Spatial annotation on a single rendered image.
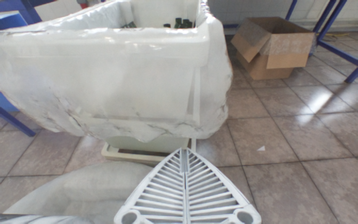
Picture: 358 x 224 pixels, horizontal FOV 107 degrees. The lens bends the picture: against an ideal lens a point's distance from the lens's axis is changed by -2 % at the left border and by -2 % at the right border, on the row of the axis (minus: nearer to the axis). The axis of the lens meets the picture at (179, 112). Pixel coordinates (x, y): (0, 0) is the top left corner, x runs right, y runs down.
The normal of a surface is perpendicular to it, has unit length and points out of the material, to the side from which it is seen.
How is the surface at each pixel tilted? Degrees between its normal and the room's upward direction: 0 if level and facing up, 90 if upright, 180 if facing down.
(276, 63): 68
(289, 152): 0
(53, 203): 73
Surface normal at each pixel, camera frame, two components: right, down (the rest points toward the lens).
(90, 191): -0.01, 0.44
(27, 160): -0.04, -0.69
